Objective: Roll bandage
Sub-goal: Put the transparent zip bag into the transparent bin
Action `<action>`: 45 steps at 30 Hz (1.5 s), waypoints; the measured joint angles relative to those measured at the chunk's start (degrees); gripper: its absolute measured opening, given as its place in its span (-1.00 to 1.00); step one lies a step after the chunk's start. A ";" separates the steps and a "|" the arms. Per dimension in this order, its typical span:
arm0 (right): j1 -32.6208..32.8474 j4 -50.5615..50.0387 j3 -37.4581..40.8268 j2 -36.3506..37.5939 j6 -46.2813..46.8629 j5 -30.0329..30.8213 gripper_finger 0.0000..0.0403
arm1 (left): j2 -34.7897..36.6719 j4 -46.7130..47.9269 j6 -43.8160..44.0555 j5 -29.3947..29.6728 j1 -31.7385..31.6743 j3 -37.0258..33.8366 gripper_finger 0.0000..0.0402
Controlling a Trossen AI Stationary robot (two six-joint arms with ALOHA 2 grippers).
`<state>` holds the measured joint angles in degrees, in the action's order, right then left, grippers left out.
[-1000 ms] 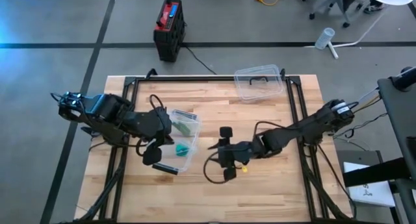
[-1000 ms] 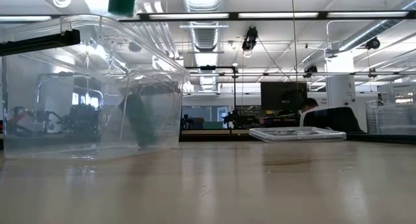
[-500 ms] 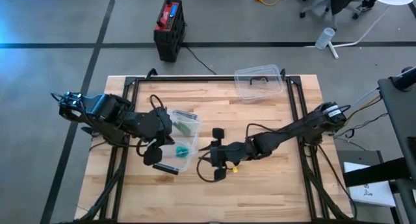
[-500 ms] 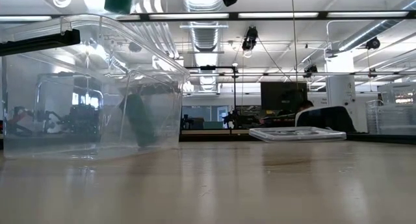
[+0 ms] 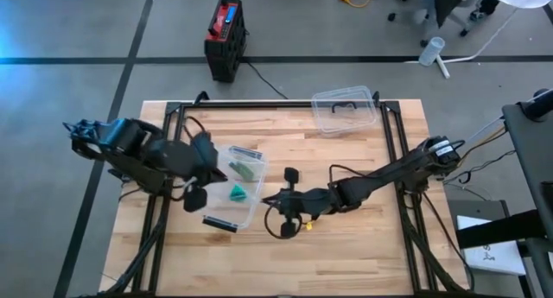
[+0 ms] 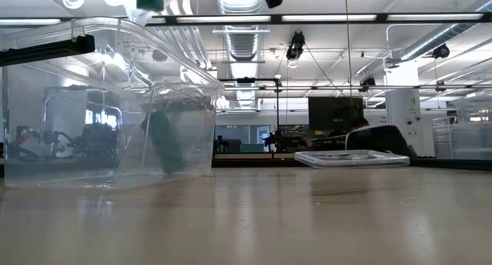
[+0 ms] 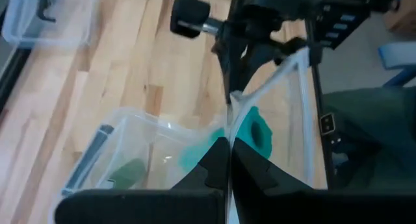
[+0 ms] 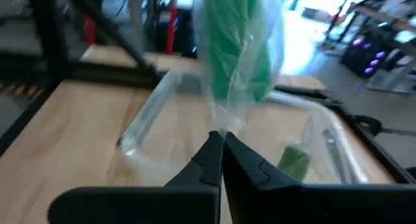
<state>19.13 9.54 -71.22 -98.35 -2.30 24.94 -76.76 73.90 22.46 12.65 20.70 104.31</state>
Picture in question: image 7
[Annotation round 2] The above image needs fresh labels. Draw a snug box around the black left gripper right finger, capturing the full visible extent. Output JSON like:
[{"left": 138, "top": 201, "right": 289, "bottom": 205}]
[{"left": 231, "top": 138, "right": 416, "bottom": 224}]

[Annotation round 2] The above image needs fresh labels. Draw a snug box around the black curved handle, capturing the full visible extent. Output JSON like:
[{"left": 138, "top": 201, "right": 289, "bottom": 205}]
[{"left": 36, "top": 0, "right": 62, "bottom": 23}]

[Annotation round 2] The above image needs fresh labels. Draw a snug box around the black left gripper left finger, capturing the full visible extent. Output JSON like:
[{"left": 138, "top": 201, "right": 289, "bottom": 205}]
[{"left": 53, "top": 136, "right": 231, "bottom": 224}]

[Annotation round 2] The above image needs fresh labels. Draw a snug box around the blue metal frame seat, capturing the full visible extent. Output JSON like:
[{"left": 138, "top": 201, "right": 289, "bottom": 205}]
[{"left": 378, "top": 41, "right": 416, "bottom": 88}]

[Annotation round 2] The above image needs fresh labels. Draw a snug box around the clear plastic storage bin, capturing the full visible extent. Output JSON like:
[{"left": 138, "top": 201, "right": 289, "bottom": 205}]
[{"left": 48, "top": 47, "right": 326, "bottom": 224}]

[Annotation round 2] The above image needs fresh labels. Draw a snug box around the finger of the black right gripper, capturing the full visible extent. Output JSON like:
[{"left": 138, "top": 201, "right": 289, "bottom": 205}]
[
  {"left": 170, "top": 0, "right": 252, "bottom": 105},
  {"left": 239, "top": 37, "right": 309, "bottom": 92}
]

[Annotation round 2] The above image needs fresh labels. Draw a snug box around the green elastic bandage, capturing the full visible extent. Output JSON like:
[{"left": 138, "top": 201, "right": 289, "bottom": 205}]
[
  {"left": 178, "top": 106, "right": 274, "bottom": 173},
  {"left": 109, "top": 158, "right": 147, "bottom": 190}
]

